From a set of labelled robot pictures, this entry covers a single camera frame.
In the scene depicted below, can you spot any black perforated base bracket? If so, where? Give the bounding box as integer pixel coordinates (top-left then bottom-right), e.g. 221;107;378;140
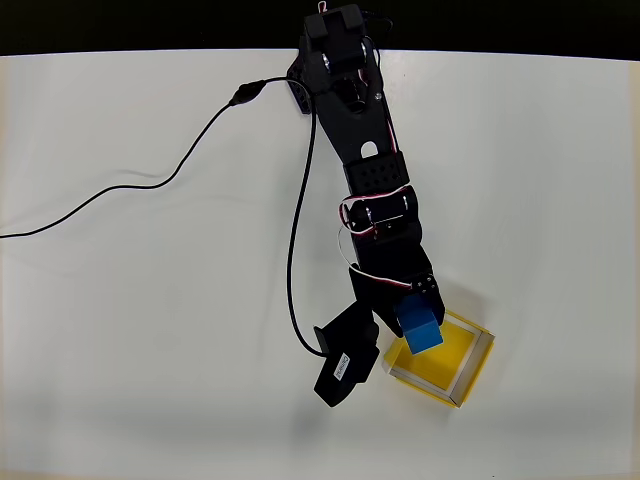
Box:
285;52;315;117

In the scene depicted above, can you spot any yellow square tray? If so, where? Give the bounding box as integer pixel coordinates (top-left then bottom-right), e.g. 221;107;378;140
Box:
383;308;497;411

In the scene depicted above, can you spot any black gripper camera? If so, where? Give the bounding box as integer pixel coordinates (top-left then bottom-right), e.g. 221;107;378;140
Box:
312;301;382;409

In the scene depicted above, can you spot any white red servo wire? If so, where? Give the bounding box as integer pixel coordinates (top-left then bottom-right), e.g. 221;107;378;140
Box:
336;185;417;292

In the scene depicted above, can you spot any black camera cable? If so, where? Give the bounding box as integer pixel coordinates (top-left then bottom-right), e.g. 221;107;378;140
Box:
0;75;327;359

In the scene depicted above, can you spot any blue cube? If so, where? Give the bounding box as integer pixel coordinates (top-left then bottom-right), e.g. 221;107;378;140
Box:
394;294;445;356

